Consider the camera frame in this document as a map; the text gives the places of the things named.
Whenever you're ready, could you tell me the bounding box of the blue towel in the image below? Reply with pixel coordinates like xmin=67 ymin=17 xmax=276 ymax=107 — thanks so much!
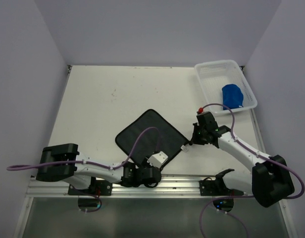
xmin=222 ymin=84 xmax=244 ymax=109

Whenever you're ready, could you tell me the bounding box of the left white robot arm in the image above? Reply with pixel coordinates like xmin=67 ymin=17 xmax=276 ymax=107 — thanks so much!
xmin=36 ymin=143 xmax=168 ymax=195

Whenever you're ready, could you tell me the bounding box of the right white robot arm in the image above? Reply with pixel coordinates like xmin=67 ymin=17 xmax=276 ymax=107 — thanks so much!
xmin=190 ymin=112 xmax=295 ymax=207

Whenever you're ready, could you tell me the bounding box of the white plastic basket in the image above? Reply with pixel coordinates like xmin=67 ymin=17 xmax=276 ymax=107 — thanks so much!
xmin=194 ymin=60 xmax=257 ymax=116

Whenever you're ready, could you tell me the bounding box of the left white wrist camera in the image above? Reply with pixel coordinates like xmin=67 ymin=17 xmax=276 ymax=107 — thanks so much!
xmin=147 ymin=151 xmax=168 ymax=169

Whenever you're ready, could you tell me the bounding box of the aluminium frame rail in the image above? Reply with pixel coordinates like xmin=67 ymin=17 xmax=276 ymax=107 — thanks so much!
xmin=26 ymin=175 xmax=249 ymax=198

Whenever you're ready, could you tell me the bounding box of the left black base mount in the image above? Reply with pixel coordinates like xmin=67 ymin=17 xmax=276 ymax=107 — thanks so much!
xmin=68 ymin=178 xmax=112 ymax=196

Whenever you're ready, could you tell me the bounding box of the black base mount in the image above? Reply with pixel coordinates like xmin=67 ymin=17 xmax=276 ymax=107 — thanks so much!
xmin=199 ymin=177 xmax=244 ymax=196
xmin=68 ymin=178 xmax=112 ymax=196

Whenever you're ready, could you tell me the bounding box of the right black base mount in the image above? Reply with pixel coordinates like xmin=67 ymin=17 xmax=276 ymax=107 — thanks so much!
xmin=199 ymin=177 xmax=244 ymax=196

